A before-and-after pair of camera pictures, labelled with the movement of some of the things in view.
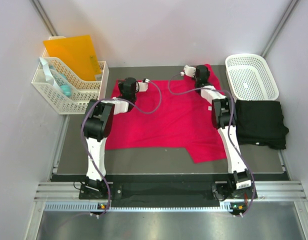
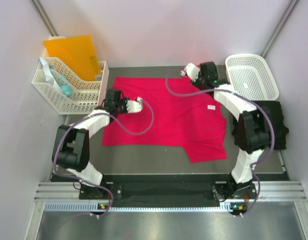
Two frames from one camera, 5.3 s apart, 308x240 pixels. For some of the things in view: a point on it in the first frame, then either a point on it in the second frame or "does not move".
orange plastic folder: x=76 y=52 does not move
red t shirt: x=171 y=115 does not move
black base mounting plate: x=168 y=191 does not move
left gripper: x=120 y=87 to x=124 y=101
